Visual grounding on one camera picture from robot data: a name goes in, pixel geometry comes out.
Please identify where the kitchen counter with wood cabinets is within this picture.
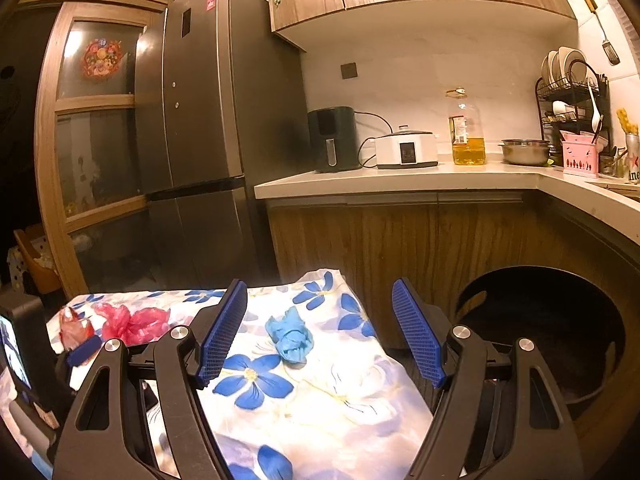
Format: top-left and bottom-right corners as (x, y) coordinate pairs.
(254, 160), (640, 356)

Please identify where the metal bowl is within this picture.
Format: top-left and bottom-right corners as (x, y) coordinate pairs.
(498, 139), (552, 167)

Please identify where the blue plastic bag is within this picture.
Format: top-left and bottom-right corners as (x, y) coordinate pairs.
(264, 306), (314, 364)

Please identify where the wooden glass door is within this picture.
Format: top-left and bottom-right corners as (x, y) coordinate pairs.
(32, 0), (168, 301)

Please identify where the pink plastic bag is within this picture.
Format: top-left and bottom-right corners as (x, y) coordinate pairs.
(94, 302), (172, 347)

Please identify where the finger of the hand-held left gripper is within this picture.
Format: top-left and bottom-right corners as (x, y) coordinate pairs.
(55, 336), (102, 392)

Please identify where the white plate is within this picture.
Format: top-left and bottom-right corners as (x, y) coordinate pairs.
(542, 50), (560, 86)
(557, 46), (589, 85)

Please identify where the black power cable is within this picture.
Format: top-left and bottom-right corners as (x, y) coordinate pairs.
(356, 110), (396, 168)

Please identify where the printed metal can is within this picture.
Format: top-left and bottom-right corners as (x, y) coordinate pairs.
(625, 132), (640, 182)

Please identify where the dark air fryer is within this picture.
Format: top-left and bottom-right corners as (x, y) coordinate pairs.
(306, 106), (362, 174)

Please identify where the orange chair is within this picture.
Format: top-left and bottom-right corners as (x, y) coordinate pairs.
(13, 227), (63, 296)

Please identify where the metal slotted spatula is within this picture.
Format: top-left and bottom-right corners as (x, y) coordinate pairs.
(581, 0), (621, 66)

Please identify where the round flower decal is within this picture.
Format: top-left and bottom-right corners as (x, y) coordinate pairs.
(81, 37), (126, 81)

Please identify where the grey refrigerator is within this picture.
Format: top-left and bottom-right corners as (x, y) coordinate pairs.
(134, 0), (313, 281)

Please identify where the table with dotted cloth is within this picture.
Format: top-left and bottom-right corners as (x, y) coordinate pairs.
(6, 245), (31, 291)

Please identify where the black dish rack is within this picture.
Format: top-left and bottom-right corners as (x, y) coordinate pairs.
(535, 57), (613, 166)

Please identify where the white electric cooker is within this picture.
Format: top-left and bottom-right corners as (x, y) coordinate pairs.
(374, 124), (440, 170)

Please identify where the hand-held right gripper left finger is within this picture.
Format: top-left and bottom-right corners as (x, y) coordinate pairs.
(52, 280), (249, 480)

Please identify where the pink utensil holder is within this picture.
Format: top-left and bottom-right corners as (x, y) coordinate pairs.
(561, 132), (600, 178)

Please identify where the cooking oil bottle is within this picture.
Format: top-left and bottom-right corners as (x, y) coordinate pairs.
(446, 87), (487, 167)

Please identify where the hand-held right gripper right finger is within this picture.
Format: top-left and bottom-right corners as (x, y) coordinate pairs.
(391, 278), (586, 480)

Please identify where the blue floral tablecloth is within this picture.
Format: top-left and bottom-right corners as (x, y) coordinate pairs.
(0, 268), (435, 480)

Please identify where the clear plastic bag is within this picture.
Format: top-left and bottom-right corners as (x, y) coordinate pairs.
(59, 306), (97, 352)

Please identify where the white ladle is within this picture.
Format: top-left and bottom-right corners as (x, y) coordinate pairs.
(589, 82), (603, 133)

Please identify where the black trash bin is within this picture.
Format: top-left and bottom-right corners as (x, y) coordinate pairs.
(452, 265), (627, 423)

